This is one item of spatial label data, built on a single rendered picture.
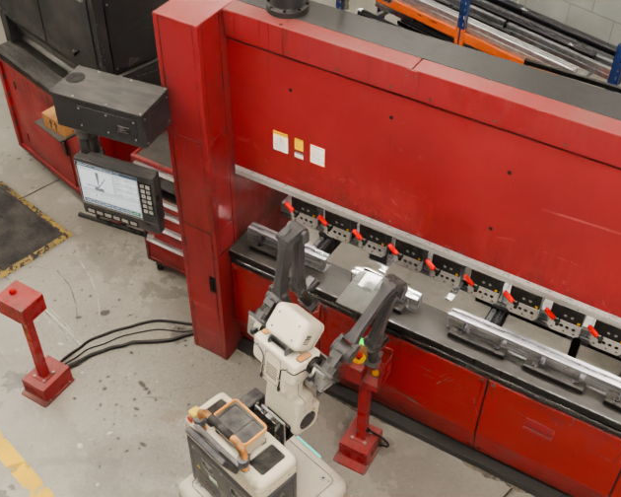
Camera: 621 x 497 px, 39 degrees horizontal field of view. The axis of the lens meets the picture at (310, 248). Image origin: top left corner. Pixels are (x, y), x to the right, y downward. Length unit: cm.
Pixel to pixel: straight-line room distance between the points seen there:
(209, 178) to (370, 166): 86
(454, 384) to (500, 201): 117
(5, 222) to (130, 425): 208
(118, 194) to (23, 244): 210
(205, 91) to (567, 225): 173
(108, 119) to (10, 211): 268
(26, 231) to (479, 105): 386
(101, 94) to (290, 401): 168
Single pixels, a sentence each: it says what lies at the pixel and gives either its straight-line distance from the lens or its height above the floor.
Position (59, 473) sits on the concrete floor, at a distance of 514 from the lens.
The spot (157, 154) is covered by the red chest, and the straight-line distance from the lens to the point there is 538.
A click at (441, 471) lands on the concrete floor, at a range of 503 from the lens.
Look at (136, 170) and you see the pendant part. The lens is 427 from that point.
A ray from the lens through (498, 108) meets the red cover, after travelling 357.
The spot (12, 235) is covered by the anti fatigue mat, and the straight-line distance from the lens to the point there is 651.
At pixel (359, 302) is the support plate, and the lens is 439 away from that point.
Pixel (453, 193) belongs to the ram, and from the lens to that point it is 392.
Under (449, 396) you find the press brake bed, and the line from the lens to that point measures 469.
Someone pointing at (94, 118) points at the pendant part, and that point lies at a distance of 421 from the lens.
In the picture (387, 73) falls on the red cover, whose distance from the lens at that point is 372.
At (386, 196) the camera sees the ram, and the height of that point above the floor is 157.
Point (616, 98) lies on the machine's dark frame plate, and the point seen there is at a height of 230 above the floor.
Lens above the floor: 422
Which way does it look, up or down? 44 degrees down
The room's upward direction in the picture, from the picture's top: 1 degrees clockwise
